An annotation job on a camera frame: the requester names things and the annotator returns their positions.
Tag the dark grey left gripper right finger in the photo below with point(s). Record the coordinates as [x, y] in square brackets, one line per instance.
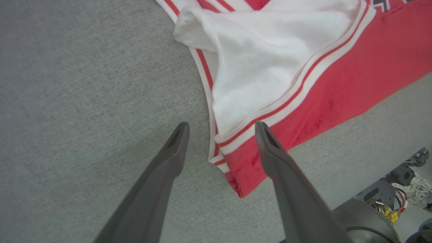
[297, 202]

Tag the red and white basketball jersey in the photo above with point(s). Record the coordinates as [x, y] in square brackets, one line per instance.
[354, 77]

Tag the grey robot torso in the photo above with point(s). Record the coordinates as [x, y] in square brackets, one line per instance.
[361, 216]

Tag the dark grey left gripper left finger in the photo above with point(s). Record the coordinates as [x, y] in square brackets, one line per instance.
[148, 195]

